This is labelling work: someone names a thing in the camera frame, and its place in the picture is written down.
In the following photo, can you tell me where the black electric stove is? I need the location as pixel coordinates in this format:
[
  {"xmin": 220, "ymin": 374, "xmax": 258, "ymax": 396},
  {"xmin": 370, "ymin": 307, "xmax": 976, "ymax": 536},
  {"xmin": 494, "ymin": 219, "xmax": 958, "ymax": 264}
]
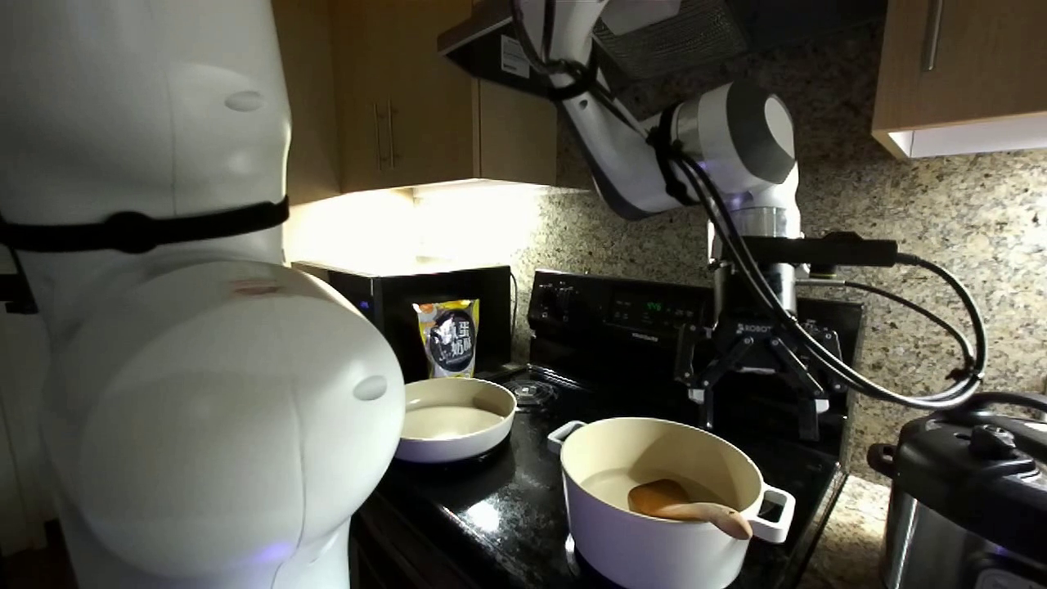
[{"xmin": 353, "ymin": 272, "xmax": 849, "ymax": 589}]

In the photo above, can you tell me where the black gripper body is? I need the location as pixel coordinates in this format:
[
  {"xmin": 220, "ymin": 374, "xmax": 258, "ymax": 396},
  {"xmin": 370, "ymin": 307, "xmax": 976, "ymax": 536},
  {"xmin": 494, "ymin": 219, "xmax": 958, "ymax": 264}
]
[{"xmin": 678, "ymin": 320, "xmax": 829, "ymax": 415}]

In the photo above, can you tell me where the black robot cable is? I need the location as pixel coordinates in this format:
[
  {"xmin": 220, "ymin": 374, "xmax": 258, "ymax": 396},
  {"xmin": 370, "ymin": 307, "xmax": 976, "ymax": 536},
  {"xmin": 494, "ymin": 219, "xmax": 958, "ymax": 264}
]
[{"xmin": 542, "ymin": 62, "xmax": 990, "ymax": 415}]

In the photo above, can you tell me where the wooden spoon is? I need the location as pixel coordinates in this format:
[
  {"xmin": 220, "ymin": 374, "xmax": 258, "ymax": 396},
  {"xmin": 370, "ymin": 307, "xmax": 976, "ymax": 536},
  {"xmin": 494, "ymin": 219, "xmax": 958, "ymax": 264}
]
[{"xmin": 629, "ymin": 476, "xmax": 753, "ymax": 540}]

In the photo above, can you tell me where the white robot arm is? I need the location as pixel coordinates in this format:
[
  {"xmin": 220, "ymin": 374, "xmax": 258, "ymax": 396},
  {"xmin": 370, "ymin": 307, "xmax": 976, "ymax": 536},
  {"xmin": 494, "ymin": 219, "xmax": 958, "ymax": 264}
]
[{"xmin": 0, "ymin": 0, "xmax": 405, "ymax": 589}]

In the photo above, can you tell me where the wooden cabinet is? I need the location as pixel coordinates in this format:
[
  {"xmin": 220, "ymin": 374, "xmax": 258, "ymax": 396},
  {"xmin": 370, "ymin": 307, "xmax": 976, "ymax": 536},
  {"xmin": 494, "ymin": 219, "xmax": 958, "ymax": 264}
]
[
  {"xmin": 871, "ymin": 0, "xmax": 1047, "ymax": 159},
  {"xmin": 273, "ymin": 0, "xmax": 561, "ymax": 206}
]

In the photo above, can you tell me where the white round pan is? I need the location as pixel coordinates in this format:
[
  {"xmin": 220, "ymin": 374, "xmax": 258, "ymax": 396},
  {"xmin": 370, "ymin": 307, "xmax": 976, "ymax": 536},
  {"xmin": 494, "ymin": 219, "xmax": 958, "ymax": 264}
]
[{"xmin": 395, "ymin": 375, "xmax": 516, "ymax": 465}]

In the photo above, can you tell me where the yellow snack bag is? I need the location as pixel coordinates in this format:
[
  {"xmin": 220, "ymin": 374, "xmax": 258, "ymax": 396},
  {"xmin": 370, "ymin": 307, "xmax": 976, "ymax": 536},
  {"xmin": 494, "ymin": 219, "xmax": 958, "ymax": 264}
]
[{"xmin": 411, "ymin": 298, "xmax": 482, "ymax": 375}]

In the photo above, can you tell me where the wooden upper cabinet right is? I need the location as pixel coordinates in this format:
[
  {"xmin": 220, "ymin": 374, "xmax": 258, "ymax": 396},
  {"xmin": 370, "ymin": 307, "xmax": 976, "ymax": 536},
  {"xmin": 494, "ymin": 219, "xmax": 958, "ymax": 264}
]
[{"xmin": 871, "ymin": 0, "xmax": 1047, "ymax": 159}]

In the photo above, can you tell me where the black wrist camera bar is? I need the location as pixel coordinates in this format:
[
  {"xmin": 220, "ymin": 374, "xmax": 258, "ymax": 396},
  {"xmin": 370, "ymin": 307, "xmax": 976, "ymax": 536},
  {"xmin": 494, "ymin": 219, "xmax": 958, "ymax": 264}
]
[{"xmin": 743, "ymin": 232, "xmax": 899, "ymax": 272}]

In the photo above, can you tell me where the black pressure cooker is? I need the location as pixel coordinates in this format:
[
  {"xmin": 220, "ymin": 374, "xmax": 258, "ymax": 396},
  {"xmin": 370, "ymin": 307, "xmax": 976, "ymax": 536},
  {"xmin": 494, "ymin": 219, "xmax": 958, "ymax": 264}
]
[{"xmin": 867, "ymin": 391, "xmax": 1047, "ymax": 589}]

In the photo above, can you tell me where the white pot with handles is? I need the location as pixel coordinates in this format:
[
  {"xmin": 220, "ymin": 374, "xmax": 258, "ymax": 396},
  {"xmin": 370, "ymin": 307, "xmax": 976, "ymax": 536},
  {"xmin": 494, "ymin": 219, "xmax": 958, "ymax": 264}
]
[{"xmin": 561, "ymin": 415, "xmax": 794, "ymax": 589}]

